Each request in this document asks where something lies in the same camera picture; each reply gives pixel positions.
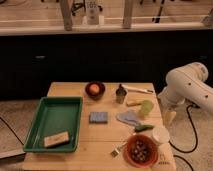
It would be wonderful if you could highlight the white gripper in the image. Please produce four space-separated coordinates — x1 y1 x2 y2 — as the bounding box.
161 100 177 127

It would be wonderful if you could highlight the blue sponge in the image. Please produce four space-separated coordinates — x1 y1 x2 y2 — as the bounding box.
89 112 108 123

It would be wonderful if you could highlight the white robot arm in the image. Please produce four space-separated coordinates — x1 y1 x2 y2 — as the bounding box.
158 62 213 126

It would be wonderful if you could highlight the tan block in tray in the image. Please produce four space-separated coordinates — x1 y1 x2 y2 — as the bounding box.
44 131 70 148

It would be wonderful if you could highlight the green plastic tray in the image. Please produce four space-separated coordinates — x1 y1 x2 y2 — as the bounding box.
23 97 83 153

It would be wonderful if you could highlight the white round cup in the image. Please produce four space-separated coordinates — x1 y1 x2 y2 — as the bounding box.
152 126 170 145

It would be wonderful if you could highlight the light green plastic cup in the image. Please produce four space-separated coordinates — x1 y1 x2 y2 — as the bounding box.
138 100 154 117

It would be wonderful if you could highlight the green pepper toy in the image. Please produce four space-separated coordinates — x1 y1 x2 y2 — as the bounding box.
134 125 154 133

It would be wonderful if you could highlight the light blue cloth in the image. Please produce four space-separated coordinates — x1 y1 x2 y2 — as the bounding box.
116 110 140 126

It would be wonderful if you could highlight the orange bowl with beads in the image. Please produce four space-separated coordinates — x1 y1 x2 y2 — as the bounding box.
124 134 158 168

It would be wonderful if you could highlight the wooden table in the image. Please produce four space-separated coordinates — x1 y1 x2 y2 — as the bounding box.
22 82 176 171

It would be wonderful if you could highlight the metal fork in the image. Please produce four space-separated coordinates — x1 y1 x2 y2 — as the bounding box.
110 142 127 157

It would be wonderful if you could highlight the dark red bowl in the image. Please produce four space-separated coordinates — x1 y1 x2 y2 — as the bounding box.
85 81 105 100

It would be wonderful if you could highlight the orange fruit in bowl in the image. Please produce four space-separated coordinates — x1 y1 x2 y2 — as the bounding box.
89 84 100 93

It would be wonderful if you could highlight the black power cable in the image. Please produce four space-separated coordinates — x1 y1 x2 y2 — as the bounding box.
169 104 199 154

